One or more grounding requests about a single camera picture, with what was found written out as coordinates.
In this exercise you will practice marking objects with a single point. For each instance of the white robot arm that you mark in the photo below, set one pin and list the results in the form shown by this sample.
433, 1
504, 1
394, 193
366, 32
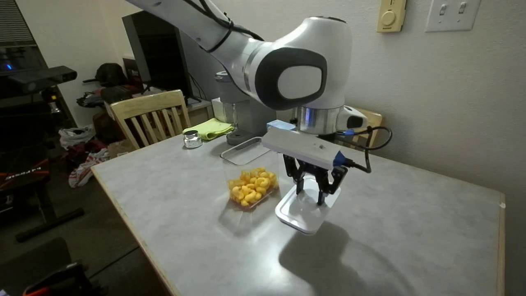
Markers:
297, 76

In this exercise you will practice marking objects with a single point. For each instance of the black bag with red trim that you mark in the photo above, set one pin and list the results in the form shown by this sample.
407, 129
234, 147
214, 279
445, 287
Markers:
60, 280

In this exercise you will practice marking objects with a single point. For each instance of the white double light switch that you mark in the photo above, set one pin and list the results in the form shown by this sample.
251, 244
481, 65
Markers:
454, 14

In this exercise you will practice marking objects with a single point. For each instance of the black flat screen monitor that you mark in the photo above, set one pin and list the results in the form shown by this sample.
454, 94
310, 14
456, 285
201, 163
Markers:
159, 55

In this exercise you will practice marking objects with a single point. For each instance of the slatted light wooden chair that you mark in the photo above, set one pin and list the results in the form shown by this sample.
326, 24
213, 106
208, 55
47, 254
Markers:
149, 112

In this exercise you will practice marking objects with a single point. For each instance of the pile of clothes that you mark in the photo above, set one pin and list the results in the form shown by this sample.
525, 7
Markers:
91, 159

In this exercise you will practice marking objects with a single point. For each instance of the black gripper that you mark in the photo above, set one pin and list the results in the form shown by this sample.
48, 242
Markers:
310, 167

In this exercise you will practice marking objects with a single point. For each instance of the small glass jar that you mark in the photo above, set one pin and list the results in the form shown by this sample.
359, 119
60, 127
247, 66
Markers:
191, 140

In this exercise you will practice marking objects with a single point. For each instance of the light wooden chair curved backrest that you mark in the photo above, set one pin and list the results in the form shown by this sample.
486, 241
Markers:
372, 124

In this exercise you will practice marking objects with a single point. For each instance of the black backpack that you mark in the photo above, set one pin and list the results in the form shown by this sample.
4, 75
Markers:
109, 75

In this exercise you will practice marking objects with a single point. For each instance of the black camera on stand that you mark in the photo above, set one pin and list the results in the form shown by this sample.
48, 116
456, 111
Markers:
42, 76

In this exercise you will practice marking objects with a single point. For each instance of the small white bottle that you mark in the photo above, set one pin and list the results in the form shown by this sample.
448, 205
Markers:
219, 109

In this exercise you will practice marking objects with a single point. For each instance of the yellow-green folded cloth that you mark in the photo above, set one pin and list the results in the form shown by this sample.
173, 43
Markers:
210, 129

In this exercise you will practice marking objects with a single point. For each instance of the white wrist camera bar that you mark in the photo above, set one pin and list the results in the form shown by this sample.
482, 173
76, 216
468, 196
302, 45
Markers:
298, 145

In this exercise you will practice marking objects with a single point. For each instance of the clear plastic rectangular container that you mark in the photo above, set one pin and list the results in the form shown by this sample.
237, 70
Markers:
246, 150

